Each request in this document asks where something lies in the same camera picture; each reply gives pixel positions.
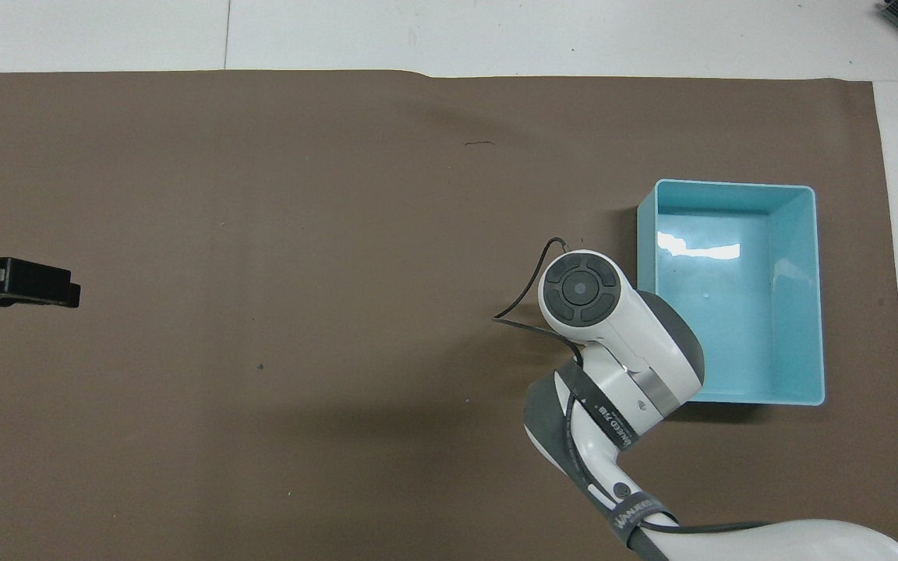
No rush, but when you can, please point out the light blue plastic bin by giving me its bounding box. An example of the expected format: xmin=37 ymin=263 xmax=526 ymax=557
xmin=636 ymin=178 xmax=826 ymax=408

